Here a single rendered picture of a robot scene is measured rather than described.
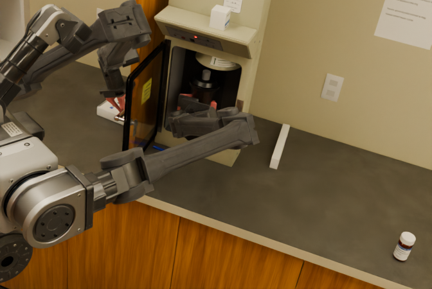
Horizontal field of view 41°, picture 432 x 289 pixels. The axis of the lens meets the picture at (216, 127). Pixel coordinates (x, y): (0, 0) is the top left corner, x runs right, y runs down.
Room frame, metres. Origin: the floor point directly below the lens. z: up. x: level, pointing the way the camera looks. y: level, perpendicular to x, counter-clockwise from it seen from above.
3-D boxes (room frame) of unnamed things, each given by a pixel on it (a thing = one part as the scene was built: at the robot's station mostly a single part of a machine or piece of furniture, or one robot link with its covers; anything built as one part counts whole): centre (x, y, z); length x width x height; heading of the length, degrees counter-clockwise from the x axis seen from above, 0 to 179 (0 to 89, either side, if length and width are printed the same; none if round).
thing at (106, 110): (1.99, 0.39, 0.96); 0.16 x 0.12 x 0.04; 70
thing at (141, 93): (1.68, 0.25, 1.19); 0.30 x 0.01 x 0.40; 168
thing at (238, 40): (1.75, 0.09, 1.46); 0.32 x 0.12 x 0.10; 76
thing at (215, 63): (1.90, 0.03, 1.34); 0.18 x 0.18 x 0.05
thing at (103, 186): (0.93, 0.23, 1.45); 0.09 x 0.08 x 0.12; 48
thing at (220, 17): (1.74, 0.04, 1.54); 0.05 x 0.05 x 0.06; 77
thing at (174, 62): (1.92, 0.04, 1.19); 0.26 x 0.24 x 0.35; 76
